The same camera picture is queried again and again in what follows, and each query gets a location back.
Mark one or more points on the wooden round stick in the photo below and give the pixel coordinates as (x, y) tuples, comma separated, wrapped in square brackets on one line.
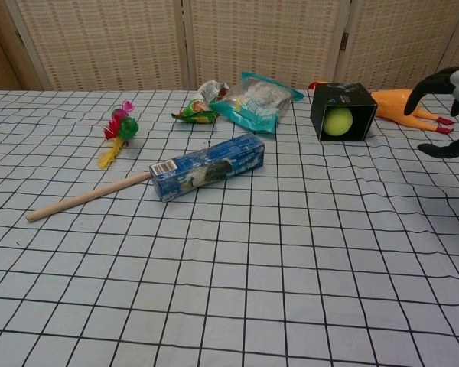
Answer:
[(88, 195)]

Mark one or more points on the beige woven folding screen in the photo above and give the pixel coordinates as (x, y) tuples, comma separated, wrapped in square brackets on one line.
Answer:
[(111, 42)]

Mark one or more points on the checked light blue tablecloth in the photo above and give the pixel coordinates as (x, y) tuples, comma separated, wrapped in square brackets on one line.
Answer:
[(229, 267)]

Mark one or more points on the green crumpled snack bag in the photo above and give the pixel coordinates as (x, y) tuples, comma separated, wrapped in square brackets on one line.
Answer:
[(195, 111)]

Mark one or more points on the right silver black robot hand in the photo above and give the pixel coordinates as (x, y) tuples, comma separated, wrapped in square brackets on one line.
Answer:
[(436, 78)]

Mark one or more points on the teal clear snack bag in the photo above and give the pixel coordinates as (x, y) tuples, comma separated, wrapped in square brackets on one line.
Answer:
[(252, 109)]

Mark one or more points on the yellow tennis ball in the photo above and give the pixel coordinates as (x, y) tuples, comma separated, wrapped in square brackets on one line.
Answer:
[(339, 122)]

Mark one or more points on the colourful feather toy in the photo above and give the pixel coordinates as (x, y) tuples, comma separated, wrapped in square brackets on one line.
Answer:
[(125, 128)]

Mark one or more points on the orange rubber chicken toy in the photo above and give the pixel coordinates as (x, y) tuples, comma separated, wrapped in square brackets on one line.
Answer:
[(394, 103)]

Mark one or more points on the long blue carton box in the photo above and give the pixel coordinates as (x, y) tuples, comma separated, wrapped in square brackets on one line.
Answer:
[(210, 164)]

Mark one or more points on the black cube box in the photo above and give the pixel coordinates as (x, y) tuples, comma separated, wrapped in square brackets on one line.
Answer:
[(361, 111)]

